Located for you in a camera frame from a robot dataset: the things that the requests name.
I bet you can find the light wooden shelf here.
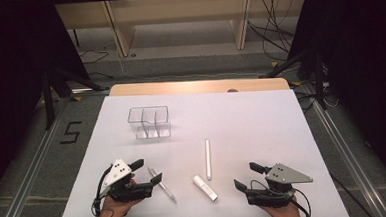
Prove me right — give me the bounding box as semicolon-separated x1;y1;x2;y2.
54;0;312;61

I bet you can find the aluminium floor rail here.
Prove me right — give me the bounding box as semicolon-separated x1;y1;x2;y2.
301;77;386;217
0;98;79;217

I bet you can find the person's right hand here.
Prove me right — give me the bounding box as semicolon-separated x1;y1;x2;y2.
264;194;304;217

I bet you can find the thin black floor cable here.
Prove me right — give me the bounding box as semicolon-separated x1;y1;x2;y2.
77;47;114;82

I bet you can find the clear pen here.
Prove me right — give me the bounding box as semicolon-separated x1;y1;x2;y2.
147;166;178;205

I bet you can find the left hand-held gripper cable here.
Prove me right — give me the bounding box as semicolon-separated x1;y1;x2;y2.
89;165;117;217

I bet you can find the bundle of black cables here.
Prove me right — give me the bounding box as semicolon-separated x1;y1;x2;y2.
245;0;301;63

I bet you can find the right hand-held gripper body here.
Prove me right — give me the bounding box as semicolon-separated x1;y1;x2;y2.
244;160;315;209

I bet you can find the black curtain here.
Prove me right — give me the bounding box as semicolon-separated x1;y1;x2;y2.
284;0;386;197
0;0;98;204

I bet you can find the clear plastic organizer box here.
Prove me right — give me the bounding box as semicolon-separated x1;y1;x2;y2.
126;105;173;141

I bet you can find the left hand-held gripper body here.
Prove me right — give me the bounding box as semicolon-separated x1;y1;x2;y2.
97;156;154;205

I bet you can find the black tripod stand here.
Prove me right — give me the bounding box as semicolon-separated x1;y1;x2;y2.
257;47;329;114
41;62;112;130

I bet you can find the person's left hand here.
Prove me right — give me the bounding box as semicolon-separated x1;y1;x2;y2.
93;172;146;217

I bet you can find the short white tube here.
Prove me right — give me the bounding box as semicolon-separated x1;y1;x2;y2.
191;173;219;204

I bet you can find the long white pen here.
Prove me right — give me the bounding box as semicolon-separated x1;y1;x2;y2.
204;138;213;182

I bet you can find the white table cover sheet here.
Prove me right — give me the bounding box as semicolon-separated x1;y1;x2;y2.
53;83;351;217

